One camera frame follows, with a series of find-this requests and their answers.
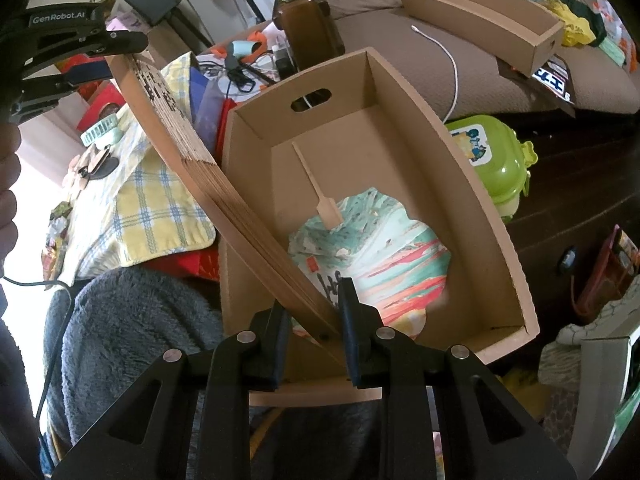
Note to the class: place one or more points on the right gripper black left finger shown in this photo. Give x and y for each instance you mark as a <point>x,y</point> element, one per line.
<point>273,345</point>

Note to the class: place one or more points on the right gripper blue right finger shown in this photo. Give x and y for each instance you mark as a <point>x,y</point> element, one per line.
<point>360,323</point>

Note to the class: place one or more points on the brown wooden folding fan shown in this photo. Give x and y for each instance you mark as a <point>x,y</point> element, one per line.
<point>175,140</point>

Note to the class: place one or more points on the painted paper hand fan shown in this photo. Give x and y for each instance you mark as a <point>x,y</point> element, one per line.
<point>398,264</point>

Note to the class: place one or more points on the mint green handheld fan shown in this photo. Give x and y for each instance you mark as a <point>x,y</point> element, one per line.
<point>104,133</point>

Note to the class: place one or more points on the person's left hand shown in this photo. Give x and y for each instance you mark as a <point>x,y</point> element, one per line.
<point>10,170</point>

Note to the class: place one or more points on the wooden foot-shaped tag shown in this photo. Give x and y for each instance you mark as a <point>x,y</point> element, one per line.
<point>92,156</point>

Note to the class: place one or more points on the yellow plaid tablecloth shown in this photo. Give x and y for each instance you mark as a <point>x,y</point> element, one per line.
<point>139,212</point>

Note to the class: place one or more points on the large cardboard box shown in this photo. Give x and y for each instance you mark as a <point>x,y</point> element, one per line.
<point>355,176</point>

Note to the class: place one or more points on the green cartoon lunchbox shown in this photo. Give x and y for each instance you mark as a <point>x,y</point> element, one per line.
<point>501,160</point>

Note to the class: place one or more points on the brown sofa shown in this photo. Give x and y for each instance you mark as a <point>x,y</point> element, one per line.
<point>453,57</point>

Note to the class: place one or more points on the cardboard tray on sofa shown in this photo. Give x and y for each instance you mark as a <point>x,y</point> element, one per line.
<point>522,33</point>

